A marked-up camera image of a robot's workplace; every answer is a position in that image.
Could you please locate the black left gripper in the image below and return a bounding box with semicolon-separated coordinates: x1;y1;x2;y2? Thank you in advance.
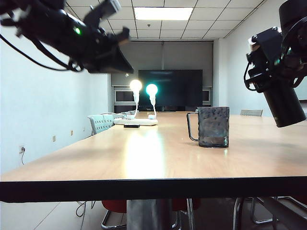
71;23;134;74

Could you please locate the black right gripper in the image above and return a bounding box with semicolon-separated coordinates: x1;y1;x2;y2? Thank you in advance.
248;46;303;94

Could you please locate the black thermos cup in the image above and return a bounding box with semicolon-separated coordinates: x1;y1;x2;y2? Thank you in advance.
262;81;307;128

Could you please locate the grey perforated chair back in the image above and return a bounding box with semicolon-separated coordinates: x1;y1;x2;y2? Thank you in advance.
240;109;263;117

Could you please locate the ceiling light panel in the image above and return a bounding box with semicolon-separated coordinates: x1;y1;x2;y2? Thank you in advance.
133;7;194;21

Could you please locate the large black television screen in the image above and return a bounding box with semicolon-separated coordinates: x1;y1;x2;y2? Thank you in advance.
138;69;203;113

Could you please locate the white power strip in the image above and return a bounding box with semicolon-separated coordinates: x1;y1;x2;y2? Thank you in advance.
113;118;159;127

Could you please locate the dark textured glass mug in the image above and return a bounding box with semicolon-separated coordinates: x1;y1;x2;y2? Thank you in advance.
186;106;230;149

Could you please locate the red seat chair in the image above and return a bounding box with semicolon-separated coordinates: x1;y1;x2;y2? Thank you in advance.
101;200;128;230
171;198;202;230

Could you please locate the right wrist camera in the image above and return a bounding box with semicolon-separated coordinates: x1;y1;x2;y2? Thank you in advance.
248;26;285;63

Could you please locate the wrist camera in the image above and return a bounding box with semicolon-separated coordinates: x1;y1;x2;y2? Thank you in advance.
248;26;285;63
83;0;121;25

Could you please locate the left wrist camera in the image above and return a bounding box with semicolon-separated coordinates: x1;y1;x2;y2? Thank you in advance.
83;0;121;25

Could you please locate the white power strip cable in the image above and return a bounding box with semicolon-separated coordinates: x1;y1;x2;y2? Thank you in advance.
102;112;126;119

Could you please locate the chrome chair frame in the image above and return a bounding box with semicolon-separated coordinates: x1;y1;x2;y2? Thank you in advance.
233;196;307;230

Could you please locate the wall socket with plugged cable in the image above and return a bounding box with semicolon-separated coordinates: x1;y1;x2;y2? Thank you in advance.
19;145;27;166

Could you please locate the grey metal table pedestal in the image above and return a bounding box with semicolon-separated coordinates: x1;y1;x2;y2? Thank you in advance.
126;199;173;230

